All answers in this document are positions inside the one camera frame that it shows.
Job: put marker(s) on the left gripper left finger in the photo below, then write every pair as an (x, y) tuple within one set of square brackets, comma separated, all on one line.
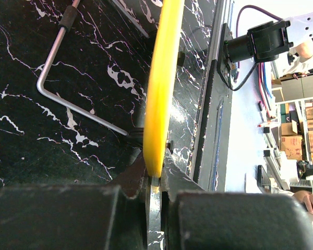
[(70, 216)]

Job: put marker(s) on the cardboard boxes stack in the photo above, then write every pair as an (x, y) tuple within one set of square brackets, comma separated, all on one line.
[(296, 130)]

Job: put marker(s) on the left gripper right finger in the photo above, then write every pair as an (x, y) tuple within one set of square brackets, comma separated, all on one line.
[(192, 218)]

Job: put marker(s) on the yellow framed whiteboard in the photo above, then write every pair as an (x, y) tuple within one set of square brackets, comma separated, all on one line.
[(160, 84)]

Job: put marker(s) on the bystander hand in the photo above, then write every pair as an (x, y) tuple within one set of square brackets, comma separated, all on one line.
[(306, 198)]

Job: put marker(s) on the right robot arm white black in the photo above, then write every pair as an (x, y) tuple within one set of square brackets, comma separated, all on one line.
[(267, 41)]

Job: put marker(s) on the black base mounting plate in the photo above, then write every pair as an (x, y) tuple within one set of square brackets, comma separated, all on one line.
[(209, 157)]

